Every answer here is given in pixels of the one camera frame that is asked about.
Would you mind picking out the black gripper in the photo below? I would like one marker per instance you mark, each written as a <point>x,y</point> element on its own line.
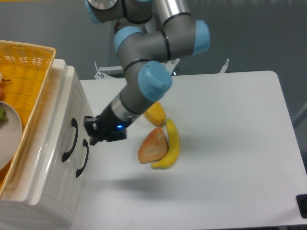
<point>108,128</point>

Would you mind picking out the white drawer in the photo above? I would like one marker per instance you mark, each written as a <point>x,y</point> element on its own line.
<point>62,184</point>

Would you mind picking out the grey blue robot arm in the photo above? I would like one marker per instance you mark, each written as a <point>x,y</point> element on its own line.
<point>159,31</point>

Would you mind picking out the white drawer cabinet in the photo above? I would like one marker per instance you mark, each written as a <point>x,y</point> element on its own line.
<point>25,205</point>

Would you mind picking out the triangular puff pastry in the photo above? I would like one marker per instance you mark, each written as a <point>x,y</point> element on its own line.
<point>154,147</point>

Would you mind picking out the yellow bell pepper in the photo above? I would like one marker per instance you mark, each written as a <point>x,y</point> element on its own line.
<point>155,114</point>

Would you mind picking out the grey ceramic plate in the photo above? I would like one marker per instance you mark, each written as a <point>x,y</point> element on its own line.
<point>10,135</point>

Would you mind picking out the yellow banana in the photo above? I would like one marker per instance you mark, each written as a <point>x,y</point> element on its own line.
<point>174,148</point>

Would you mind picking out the yellow wicker basket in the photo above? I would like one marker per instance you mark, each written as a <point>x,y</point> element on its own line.
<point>27,67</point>

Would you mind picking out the black corner object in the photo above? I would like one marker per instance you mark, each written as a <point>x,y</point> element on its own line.
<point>302,204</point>

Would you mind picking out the black lower drawer handle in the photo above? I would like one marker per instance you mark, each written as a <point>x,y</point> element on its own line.
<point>84,159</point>

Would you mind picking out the black drawer handle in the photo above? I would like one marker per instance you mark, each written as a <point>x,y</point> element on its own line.
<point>72,140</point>
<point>84,159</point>

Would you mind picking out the black top drawer handle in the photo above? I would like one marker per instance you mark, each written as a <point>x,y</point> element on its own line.
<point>72,140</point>

